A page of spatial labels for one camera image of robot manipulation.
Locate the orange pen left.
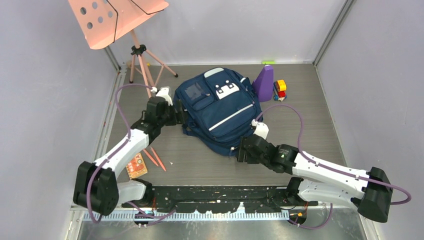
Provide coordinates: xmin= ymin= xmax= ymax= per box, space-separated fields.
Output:
xmin=143 ymin=149 xmax=159 ymax=167

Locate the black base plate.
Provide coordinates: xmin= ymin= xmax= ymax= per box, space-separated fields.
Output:
xmin=118 ymin=180 xmax=318 ymax=214

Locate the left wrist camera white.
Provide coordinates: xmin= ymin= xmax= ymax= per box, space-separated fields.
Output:
xmin=150 ymin=86 xmax=173 ymax=106

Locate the purple cable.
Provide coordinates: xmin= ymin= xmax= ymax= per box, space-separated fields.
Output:
xmin=253 ymin=103 xmax=412 ymax=231
xmin=86 ymin=83 xmax=178 ymax=228

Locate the navy blue backpack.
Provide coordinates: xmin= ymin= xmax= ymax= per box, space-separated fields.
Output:
xmin=173 ymin=67 xmax=262 ymax=157

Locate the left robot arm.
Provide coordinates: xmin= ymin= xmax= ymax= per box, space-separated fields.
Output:
xmin=73 ymin=96 xmax=188 ymax=216

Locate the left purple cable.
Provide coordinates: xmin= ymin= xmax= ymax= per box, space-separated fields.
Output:
xmin=86 ymin=83 xmax=178 ymax=228

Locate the pink music stand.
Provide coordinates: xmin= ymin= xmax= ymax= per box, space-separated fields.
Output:
xmin=68 ymin=0 xmax=179 ymax=87

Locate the orange spiral notepad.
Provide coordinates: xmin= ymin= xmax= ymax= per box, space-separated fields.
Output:
xmin=126 ymin=153 xmax=148 ymax=180

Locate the orange pen right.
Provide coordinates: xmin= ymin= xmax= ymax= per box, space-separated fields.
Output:
xmin=150 ymin=147 xmax=167 ymax=172

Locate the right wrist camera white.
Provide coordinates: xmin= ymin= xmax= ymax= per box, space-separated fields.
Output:
xmin=251 ymin=119 xmax=269 ymax=140

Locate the toy block car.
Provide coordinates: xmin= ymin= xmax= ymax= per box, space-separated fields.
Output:
xmin=273 ymin=79 xmax=287 ymax=102

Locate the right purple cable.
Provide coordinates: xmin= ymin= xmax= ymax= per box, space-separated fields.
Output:
xmin=253 ymin=103 xmax=412 ymax=231

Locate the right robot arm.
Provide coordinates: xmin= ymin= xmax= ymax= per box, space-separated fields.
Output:
xmin=237 ymin=134 xmax=393 ymax=223

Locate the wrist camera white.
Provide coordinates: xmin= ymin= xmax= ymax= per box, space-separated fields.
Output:
xmin=150 ymin=86 xmax=173 ymax=106
xmin=251 ymin=119 xmax=269 ymax=140

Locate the purple metronome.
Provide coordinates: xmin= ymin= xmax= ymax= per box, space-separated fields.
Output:
xmin=252 ymin=64 xmax=274 ymax=102

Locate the orange pen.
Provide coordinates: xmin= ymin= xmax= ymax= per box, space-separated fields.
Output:
xmin=143 ymin=149 xmax=159 ymax=167
xmin=150 ymin=147 xmax=167 ymax=172

